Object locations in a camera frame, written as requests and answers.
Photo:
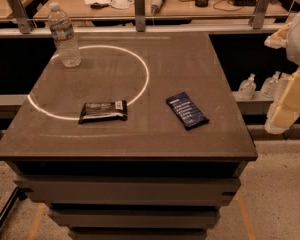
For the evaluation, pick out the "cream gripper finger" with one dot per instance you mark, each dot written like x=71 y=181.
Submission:
x=279 y=38
x=285 y=109

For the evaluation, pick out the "middle metal bracket post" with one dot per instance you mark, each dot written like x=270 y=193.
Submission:
x=140 y=24

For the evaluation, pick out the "black table leg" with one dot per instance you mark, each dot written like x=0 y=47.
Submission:
x=17 y=194

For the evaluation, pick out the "left metal bracket post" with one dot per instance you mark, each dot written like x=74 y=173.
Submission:
x=23 y=22

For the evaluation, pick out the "clear plastic water bottle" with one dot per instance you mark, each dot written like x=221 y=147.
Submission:
x=63 y=35

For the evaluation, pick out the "small sanitizer bottle right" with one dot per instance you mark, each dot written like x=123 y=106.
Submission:
x=269 y=85

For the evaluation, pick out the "black rxbar chocolate wrapper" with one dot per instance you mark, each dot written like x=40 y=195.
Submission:
x=103 y=111

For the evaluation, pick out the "metal bracket post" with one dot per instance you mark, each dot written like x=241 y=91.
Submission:
x=23 y=22
x=257 y=19
x=140 y=24

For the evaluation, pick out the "grey drawer cabinet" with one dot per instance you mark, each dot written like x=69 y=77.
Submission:
x=146 y=178

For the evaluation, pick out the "blue rxbar wrapper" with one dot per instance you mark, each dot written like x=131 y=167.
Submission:
x=186 y=111

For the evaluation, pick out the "right metal bracket post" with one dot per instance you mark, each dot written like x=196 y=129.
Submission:
x=257 y=19

